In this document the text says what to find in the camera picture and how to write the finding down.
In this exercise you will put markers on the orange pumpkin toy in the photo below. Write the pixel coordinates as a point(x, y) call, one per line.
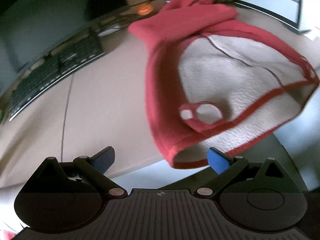
point(145, 9)

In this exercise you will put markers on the red fleece hoodie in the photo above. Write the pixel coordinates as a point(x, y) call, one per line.
point(162, 80)

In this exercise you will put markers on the large black computer monitor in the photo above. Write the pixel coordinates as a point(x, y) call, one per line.
point(50, 30)

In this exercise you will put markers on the black computer keyboard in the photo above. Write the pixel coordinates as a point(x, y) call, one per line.
point(50, 72)

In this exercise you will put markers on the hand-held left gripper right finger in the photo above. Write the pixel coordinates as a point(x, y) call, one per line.
point(218, 161)

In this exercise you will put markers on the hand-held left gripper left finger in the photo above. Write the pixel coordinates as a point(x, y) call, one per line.
point(105, 158)

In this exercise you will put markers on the white glass-sided computer case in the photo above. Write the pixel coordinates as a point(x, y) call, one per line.
point(265, 0)

